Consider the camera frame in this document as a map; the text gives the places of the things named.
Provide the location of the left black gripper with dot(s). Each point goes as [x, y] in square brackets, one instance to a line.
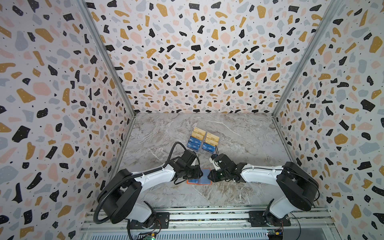
[198, 173]

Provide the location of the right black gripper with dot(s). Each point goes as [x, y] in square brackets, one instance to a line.
[216, 174]

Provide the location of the orange card holder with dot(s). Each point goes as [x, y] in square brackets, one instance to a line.
[204, 181]

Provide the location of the blue card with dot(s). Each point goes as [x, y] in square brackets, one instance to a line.
[195, 141]
[193, 146]
[194, 181]
[209, 148]

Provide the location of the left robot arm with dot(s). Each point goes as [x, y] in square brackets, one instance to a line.
[118, 200]

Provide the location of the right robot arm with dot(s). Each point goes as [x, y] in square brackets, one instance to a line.
[299, 188]

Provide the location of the gold card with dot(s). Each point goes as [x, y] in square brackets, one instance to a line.
[197, 136]
[212, 137]
[211, 142]
[199, 131]

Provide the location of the gold card back right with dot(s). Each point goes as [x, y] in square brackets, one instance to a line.
[212, 137]

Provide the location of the gold card back left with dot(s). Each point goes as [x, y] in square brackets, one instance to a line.
[199, 131]

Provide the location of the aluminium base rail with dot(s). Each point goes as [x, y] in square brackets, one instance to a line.
[217, 223]

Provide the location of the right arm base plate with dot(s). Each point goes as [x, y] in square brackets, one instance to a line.
[260, 219]

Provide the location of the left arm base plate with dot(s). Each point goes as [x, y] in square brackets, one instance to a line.
[158, 220]

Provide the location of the left aluminium corner post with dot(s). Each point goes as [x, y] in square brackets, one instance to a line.
[86, 15]

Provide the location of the aluminium corner post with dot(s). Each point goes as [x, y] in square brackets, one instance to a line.
[86, 15]
[328, 16]

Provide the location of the right aluminium corner post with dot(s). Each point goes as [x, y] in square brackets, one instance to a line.
[328, 16]

